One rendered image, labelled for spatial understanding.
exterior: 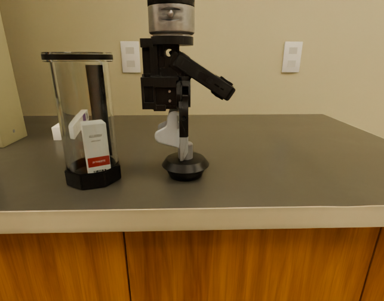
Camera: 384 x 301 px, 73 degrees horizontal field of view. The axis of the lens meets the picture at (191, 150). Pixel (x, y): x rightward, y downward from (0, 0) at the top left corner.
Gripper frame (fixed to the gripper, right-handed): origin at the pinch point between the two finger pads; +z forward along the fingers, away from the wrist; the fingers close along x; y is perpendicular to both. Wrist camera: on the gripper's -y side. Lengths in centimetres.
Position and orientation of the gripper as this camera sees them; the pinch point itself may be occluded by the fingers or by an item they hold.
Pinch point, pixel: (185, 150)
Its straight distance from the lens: 49.8
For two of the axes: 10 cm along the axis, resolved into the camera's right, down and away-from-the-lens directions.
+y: -10.0, 0.1, -0.3
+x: 0.3, 3.3, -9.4
